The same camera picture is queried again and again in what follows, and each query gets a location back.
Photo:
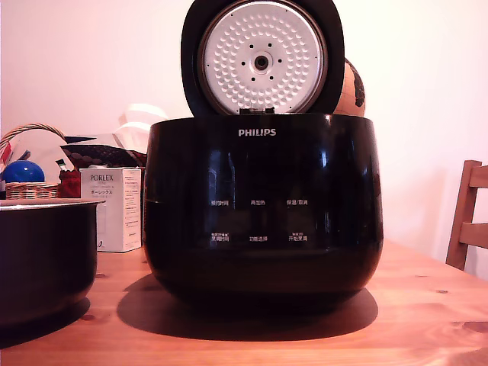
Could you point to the dark metallic pot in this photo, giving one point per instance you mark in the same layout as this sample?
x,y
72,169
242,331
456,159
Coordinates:
x,y
45,259

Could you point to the black Philips rice cooker body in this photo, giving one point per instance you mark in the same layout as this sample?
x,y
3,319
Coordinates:
x,y
263,213

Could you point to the black rice cooker lid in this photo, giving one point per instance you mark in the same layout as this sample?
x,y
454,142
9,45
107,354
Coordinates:
x,y
263,57

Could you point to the white tote bag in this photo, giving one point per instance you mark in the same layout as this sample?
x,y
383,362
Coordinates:
x,y
133,126

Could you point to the white Porlex box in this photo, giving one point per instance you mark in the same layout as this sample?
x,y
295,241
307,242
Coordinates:
x,y
110,209

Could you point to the dark patterned cloth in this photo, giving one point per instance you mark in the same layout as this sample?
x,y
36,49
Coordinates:
x,y
106,154

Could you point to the orange patterned globe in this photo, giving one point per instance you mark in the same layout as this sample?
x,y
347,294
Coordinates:
x,y
352,91

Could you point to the woven wicker basket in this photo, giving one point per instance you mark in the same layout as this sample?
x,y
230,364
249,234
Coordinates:
x,y
30,190

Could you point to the blue ball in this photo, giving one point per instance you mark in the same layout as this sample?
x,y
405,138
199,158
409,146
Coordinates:
x,y
23,171

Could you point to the wooden chair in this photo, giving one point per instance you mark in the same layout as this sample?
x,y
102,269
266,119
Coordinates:
x,y
467,221

